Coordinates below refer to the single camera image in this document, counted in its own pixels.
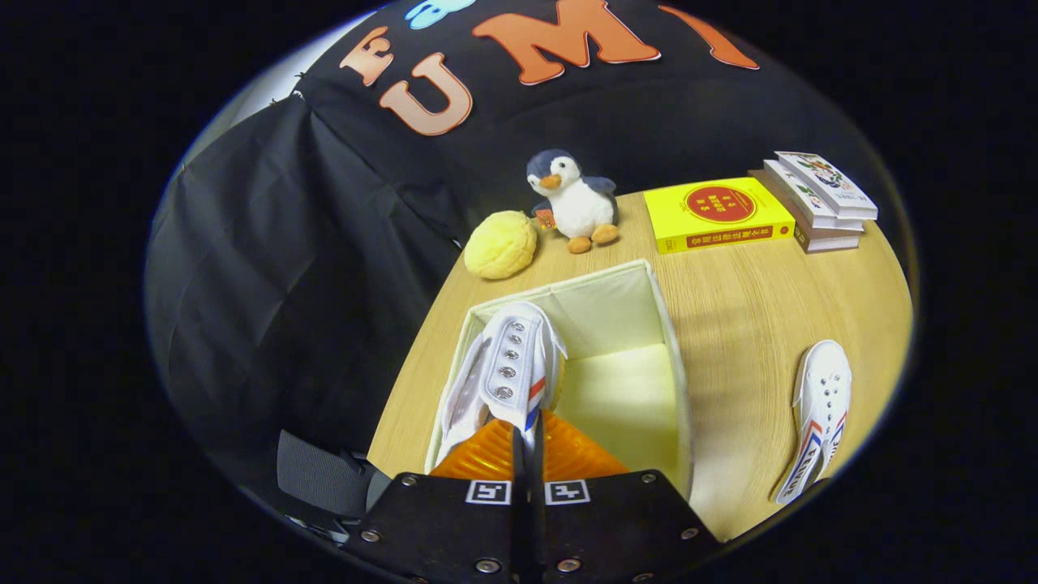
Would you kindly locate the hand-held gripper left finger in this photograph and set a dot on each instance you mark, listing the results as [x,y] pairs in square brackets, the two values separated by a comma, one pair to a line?
[446,527]

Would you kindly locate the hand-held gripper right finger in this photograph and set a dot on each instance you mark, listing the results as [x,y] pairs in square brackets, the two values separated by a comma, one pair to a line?
[616,527]

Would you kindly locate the beige fabric storage box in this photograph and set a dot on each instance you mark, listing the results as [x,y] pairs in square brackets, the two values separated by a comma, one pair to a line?
[616,389]

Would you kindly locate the white canvas shoe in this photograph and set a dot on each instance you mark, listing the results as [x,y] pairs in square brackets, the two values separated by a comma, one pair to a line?
[821,414]
[511,357]

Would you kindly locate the round yellow plush bun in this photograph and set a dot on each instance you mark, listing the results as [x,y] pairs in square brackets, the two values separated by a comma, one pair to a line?
[500,245]

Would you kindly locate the penguin plush toy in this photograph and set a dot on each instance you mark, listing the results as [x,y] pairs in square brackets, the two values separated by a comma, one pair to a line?
[580,207]

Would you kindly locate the black backdrop cloth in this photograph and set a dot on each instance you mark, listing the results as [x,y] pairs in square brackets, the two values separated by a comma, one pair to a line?
[284,243]

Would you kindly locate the yellow book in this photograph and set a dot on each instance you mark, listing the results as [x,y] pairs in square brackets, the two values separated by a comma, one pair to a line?
[718,212]

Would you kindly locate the white illustrated book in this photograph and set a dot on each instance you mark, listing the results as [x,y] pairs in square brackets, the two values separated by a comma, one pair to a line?
[831,182]

